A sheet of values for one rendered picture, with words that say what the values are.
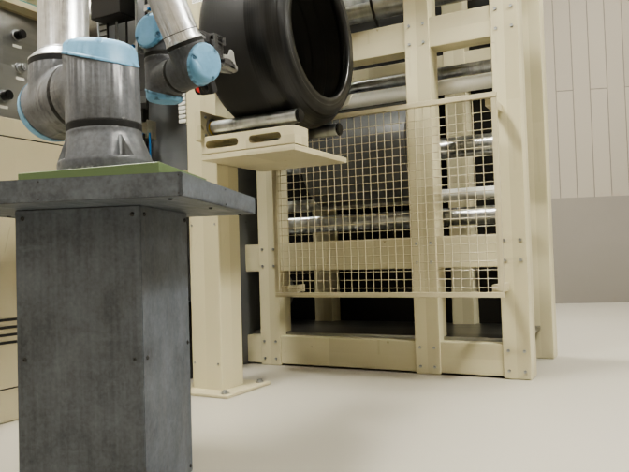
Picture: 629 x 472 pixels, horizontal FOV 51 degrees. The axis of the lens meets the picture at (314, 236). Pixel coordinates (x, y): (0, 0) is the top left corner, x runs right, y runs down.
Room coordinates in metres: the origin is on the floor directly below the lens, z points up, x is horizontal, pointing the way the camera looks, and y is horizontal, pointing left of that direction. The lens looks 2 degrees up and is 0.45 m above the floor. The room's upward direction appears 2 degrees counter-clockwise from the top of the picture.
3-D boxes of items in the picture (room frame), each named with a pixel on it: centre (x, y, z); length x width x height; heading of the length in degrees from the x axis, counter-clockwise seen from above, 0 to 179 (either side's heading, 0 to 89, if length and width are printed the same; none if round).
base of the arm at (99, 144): (1.35, 0.42, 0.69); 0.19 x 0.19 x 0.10
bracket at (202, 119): (2.34, 0.28, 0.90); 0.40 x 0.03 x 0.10; 152
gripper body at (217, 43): (1.82, 0.29, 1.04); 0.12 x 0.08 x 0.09; 152
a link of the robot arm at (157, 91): (1.65, 0.36, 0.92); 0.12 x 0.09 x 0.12; 45
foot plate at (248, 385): (2.36, 0.36, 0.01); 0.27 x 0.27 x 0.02; 62
